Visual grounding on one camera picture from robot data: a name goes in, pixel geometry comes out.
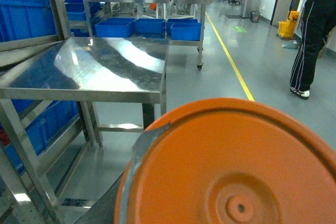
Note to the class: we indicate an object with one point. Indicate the orange cylinder labelled 4680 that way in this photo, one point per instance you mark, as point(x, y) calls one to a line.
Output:
point(227, 161)

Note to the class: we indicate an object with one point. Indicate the stainless steel table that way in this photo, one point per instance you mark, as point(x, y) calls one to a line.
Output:
point(85, 70)

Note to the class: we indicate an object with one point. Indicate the blue plastic bin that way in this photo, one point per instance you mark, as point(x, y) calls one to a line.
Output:
point(149, 26)
point(115, 27)
point(186, 31)

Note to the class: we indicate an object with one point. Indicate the yellow mop bucket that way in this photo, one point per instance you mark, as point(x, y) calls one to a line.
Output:
point(286, 28)

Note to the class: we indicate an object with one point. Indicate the person in black tracksuit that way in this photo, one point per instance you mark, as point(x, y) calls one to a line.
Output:
point(318, 20)

